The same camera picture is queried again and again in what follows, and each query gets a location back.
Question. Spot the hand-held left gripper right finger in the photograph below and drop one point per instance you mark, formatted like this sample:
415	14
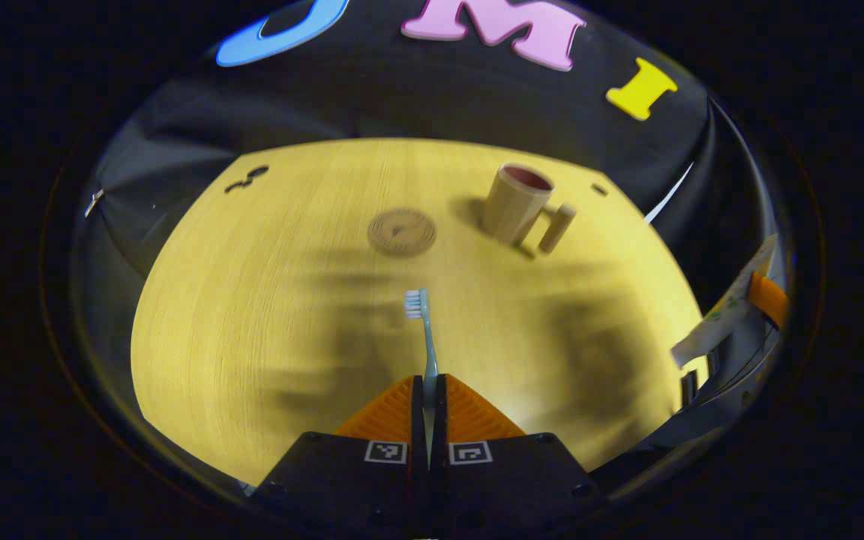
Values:
439	412

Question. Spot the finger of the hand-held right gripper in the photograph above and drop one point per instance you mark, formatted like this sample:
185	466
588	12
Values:
769	302

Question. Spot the black backdrop cloth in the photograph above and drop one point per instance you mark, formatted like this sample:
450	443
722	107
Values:
432	97

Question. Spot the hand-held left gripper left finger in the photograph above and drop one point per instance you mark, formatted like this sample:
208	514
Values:
418	412

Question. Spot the round wooden coaster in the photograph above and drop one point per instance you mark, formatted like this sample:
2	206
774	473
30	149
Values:
402	232

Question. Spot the white toothbrush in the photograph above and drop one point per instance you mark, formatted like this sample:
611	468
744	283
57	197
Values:
428	337

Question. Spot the silver cloth clip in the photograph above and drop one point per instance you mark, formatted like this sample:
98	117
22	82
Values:
94	202

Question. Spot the white toothpaste tube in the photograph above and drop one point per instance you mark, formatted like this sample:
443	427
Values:
724	311

